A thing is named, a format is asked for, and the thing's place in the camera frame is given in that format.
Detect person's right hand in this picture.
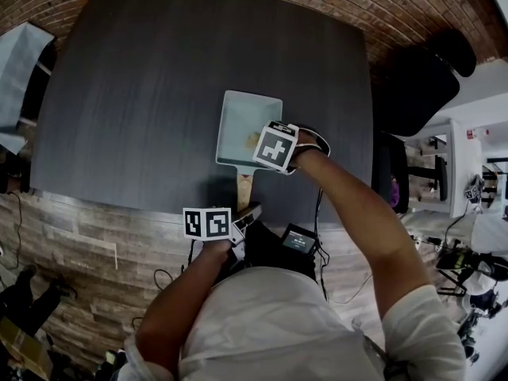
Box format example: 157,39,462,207
295,132,325,152

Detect black device cable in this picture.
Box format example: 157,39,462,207
313,188,333,303

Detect person's right forearm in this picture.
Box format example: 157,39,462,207
293,148,433,317

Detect person's left forearm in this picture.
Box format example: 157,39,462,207
134,238,235,372

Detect black floor cable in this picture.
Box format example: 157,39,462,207
0,190,23,271

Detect black screen device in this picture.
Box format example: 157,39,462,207
281,223,318,253

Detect black office chair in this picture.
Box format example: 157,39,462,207
371,28,477,214

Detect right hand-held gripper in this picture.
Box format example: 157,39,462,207
252,120,331,174

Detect white desk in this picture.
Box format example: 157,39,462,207
404,117,508,220

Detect person's white shirt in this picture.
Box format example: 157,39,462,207
118,266,468,381

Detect pale cloth covered table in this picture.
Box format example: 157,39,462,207
0,21,56,156

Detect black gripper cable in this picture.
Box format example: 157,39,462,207
152,239,196,293

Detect person's black trousers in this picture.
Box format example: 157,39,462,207
214,219,321,283

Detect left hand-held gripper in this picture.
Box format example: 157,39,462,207
182,201,263,248

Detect light blue rectangular pan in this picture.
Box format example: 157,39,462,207
215,90,283,210

